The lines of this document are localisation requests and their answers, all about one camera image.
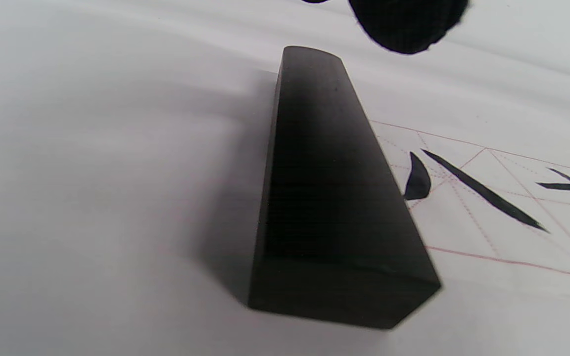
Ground person's left hand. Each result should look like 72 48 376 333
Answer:
301 0 470 54

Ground black paperweight bar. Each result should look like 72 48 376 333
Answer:
248 45 441 329

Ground red grid calligraphy paper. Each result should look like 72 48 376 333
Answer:
369 116 570 307

